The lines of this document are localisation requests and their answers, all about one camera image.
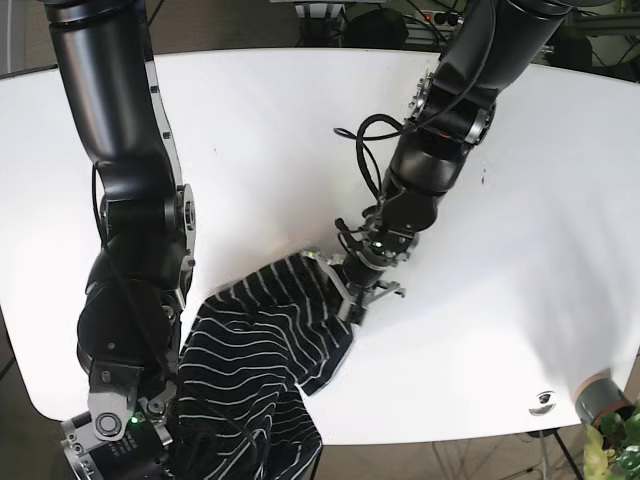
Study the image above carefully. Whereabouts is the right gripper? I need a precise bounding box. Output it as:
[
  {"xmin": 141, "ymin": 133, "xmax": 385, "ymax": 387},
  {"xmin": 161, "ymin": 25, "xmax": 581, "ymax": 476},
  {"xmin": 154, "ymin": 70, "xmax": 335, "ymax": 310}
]
[{"xmin": 61, "ymin": 370, "xmax": 177, "ymax": 480}]

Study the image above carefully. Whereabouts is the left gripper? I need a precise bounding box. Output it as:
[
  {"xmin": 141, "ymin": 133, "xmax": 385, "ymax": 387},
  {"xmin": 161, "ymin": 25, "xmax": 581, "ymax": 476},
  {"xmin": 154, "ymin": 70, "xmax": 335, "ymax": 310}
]
[{"xmin": 335, "ymin": 216, "xmax": 419, "ymax": 321}]

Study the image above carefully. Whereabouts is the black white striped T-shirt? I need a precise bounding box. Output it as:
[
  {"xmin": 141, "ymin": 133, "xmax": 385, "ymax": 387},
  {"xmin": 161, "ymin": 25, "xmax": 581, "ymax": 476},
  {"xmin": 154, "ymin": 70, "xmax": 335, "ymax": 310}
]
[{"xmin": 171, "ymin": 253, "xmax": 354, "ymax": 479}]

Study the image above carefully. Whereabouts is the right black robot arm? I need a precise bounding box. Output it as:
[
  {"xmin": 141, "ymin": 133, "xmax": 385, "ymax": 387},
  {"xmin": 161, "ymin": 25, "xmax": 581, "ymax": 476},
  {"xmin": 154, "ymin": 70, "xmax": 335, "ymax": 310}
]
[{"xmin": 45, "ymin": 1, "xmax": 196, "ymax": 479}]

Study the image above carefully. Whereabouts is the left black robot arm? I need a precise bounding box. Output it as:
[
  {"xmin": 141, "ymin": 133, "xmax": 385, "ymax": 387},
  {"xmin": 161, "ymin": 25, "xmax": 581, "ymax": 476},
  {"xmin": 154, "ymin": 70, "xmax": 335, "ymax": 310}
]
[{"xmin": 334, "ymin": 1, "xmax": 580, "ymax": 324}]

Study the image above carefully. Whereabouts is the right metal table grommet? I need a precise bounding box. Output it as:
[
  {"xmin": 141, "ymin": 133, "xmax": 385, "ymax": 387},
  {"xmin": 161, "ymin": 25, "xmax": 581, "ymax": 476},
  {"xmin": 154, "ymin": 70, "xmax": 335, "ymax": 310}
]
[{"xmin": 528, "ymin": 390, "xmax": 557, "ymax": 417}]

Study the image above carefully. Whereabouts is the grey plant pot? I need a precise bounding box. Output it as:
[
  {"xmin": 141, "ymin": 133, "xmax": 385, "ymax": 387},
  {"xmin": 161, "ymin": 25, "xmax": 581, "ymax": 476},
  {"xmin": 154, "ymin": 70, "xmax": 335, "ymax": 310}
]
[{"xmin": 571, "ymin": 370, "xmax": 633, "ymax": 426}]

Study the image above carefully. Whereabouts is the green plant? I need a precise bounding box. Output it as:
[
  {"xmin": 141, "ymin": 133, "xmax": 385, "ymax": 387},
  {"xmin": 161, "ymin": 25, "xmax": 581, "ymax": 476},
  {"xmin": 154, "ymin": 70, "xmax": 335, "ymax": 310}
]
[{"xmin": 583, "ymin": 404, "xmax": 639, "ymax": 480}]

